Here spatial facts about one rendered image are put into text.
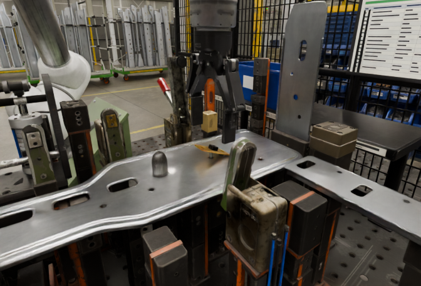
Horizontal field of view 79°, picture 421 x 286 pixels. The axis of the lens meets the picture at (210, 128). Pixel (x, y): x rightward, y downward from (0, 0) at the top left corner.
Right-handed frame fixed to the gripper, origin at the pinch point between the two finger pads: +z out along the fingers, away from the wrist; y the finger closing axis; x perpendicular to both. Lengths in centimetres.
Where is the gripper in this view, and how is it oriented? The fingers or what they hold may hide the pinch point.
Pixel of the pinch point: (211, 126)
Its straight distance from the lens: 57.4
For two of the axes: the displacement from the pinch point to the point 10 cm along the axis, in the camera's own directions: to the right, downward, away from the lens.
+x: 8.2, -2.0, 5.3
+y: 5.7, 3.0, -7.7
